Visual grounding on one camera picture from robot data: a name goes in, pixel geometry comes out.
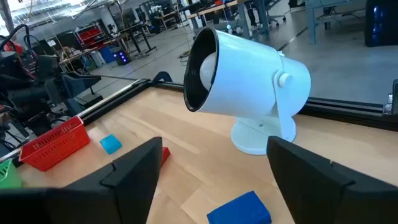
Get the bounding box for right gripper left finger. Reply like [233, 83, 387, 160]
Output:
[0, 136, 164, 224]

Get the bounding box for white desk lamp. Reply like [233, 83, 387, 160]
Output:
[183, 26, 312, 156]

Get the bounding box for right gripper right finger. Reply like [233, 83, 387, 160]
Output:
[266, 136, 398, 224]

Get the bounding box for cluttered wooden workbench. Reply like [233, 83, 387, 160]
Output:
[58, 34, 125, 74]

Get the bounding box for grey blue metal table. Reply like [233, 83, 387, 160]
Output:
[304, 0, 368, 45]

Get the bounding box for black office chair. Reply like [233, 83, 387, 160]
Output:
[261, 0, 287, 29]

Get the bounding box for black standing desk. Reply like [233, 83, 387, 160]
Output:
[119, 22, 158, 57]

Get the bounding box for blue plastic bin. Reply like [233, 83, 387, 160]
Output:
[99, 45, 116, 64]

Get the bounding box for black computer tower blue lights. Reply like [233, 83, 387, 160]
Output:
[113, 50, 131, 66]

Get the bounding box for green plastic basket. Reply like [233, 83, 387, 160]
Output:
[0, 158, 23, 190]

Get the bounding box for dark blue rectangular block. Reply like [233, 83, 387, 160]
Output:
[206, 190, 272, 224]

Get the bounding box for red rectangular block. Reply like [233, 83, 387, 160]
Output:
[160, 146, 171, 167]

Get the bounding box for red storage shelf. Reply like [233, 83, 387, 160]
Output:
[74, 27, 105, 48]

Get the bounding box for light blue rectangular block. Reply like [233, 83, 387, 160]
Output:
[99, 134, 123, 155]

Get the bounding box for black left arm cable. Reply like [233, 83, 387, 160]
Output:
[0, 24, 40, 63]

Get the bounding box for red plastic basket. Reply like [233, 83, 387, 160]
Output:
[18, 115, 91, 172]

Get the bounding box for black cabinet blue glow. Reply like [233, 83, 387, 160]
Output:
[364, 0, 398, 48]

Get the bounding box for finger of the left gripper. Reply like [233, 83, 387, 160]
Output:
[67, 92, 104, 116]
[61, 72, 103, 96]

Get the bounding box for black rail clamp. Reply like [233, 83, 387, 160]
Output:
[152, 71, 174, 85]

